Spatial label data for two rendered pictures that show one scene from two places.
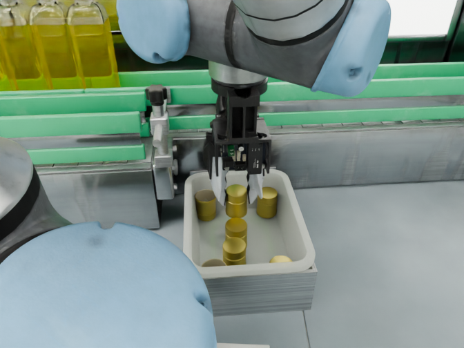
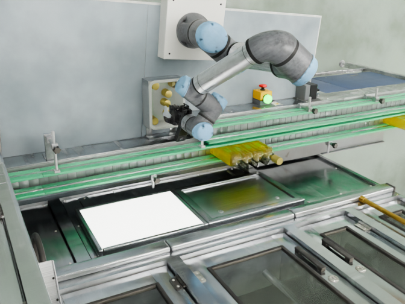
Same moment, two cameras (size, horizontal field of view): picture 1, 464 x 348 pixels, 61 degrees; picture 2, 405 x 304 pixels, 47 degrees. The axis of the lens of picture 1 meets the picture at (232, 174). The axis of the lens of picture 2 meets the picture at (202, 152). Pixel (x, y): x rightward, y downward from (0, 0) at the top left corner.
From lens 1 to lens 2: 1.72 m
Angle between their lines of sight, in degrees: 43
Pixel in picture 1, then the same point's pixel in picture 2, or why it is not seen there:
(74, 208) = not seen: hidden behind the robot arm
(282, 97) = (159, 153)
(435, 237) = (88, 110)
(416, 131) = (97, 153)
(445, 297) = (97, 82)
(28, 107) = (241, 136)
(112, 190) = not seen: hidden behind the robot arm
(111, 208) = not seen: hidden behind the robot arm
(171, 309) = (205, 37)
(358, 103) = (126, 157)
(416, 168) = (87, 147)
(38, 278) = (222, 40)
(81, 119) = (225, 123)
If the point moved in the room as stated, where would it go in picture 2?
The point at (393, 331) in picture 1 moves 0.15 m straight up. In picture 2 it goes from (119, 69) to (131, 76)
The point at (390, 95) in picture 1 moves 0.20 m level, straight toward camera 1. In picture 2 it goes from (115, 160) to (135, 116)
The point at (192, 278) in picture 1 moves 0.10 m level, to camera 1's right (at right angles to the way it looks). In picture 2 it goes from (203, 42) to (180, 41)
